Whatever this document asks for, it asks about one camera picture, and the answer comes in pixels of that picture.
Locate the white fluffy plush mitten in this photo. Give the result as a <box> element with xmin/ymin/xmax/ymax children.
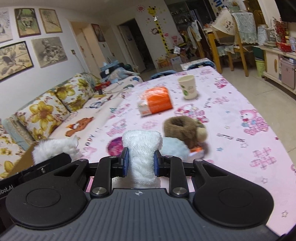
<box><xmin>118</xmin><ymin>130</ymin><xmax>163</xmax><ymax>188</ymax></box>

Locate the yellow floral cushion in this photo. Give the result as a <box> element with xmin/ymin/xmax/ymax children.
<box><xmin>54</xmin><ymin>73</ymin><xmax>94</xmax><ymax>113</ymax></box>
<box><xmin>15</xmin><ymin>90</ymin><xmax>70</xmax><ymax>141</ymax></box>
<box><xmin>0</xmin><ymin>126</ymin><xmax>25</xmax><ymax>180</ymax></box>

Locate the brown plush bear mitten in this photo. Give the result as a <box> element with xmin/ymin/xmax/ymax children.
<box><xmin>164</xmin><ymin>116</ymin><xmax>208</xmax><ymax>149</ymax></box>

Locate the giraffe height wall sticker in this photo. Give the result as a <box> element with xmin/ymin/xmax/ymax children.
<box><xmin>147</xmin><ymin>6</ymin><xmax>171</xmax><ymax>54</ymax></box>

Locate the pink purple knitted mitten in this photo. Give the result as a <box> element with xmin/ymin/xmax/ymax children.
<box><xmin>107</xmin><ymin>137</ymin><xmax>123</xmax><ymax>156</ymax></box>

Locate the pink cartoon tablecloth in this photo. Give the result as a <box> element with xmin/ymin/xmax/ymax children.
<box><xmin>79</xmin><ymin>67</ymin><xmax>295</xmax><ymax>235</ymax></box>

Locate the sofa with cartoon cover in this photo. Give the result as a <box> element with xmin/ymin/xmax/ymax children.
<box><xmin>1</xmin><ymin>73</ymin><xmax>143</xmax><ymax>170</ymax></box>

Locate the cream tv cabinet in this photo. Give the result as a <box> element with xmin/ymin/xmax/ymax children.
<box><xmin>260</xmin><ymin>46</ymin><xmax>295</xmax><ymax>95</ymax></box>

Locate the orange tissue pack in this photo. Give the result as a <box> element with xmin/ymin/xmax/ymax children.
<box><xmin>137</xmin><ymin>87</ymin><xmax>173</xmax><ymax>116</ymax></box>

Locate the black framed bird picture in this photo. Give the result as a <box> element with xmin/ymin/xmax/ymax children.
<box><xmin>0</xmin><ymin>41</ymin><xmax>34</xmax><ymax>81</ymax></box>

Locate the small tissue packet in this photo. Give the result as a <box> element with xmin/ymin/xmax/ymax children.
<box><xmin>189</xmin><ymin>146</ymin><xmax>205</xmax><ymax>159</ymax></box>

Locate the grey child portrait picture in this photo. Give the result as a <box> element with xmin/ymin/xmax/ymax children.
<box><xmin>31</xmin><ymin>37</ymin><xmax>68</xmax><ymax>68</ymax></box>

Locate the green waste bin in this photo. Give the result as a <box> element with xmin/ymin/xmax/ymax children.
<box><xmin>255</xmin><ymin>58</ymin><xmax>265</xmax><ymax>77</ymax></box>

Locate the wooden chair with cloth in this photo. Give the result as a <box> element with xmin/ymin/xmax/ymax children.
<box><xmin>211</xmin><ymin>8</ymin><xmax>258</xmax><ymax>77</ymax></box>

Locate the light blue fleece mitten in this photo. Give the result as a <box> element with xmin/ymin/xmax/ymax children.
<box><xmin>160</xmin><ymin>137</ymin><xmax>190</xmax><ymax>162</ymax></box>

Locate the white paper cup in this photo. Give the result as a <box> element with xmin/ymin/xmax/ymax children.
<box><xmin>178</xmin><ymin>75</ymin><xmax>198</xmax><ymax>100</ymax></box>

